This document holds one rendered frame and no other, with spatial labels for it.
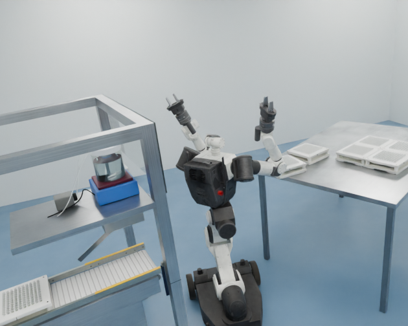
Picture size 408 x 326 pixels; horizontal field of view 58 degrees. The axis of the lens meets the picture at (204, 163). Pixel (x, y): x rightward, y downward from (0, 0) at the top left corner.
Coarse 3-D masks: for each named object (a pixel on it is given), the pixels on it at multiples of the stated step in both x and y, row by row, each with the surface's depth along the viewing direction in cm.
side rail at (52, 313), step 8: (152, 272) 189; (160, 272) 192; (136, 280) 186; (112, 288) 181; (120, 288) 183; (88, 296) 177; (96, 296) 178; (72, 304) 174; (80, 304) 176; (48, 312) 170; (56, 312) 171; (32, 320) 167; (40, 320) 169
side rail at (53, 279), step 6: (138, 246) 212; (144, 246) 214; (120, 252) 208; (126, 252) 210; (132, 252) 212; (108, 258) 206; (114, 258) 207; (84, 264) 202; (90, 264) 202; (96, 264) 204; (72, 270) 198; (78, 270) 200; (84, 270) 201; (54, 276) 195; (60, 276) 196; (66, 276) 197
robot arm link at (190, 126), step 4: (188, 116) 248; (184, 120) 247; (188, 120) 247; (192, 120) 253; (180, 124) 251; (184, 124) 249; (188, 124) 246; (192, 124) 250; (196, 124) 251; (188, 128) 248; (192, 128) 248; (196, 128) 253; (188, 132) 252; (192, 132) 248
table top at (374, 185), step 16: (336, 128) 372; (352, 128) 366; (368, 128) 361; (384, 128) 356; (400, 128) 350; (320, 144) 336; (336, 144) 331; (320, 160) 302; (336, 160) 298; (304, 176) 278; (320, 176) 275; (336, 176) 272; (352, 176) 268; (368, 176) 265; (384, 176) 262; (400, 176) 260; (336, 192) 254; (352, 192) 246; (368, 192) 244; (384, 192) 241; (400, 192) 239
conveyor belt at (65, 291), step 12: (144, 252) 212; (108, 264) 205; (120, 264) 204; (132, 264) 203; (144, 264) 201; (72, 276) 199; (84, 276) 198; (96, 276) 196; (108, 276) 195; (120, 276) 194; (132, 276) 193; (60, 288) 190; (72, 288) 189; (84, 288) 188; (96, 288) 187; (60, 300) 182; (72, 300) 181
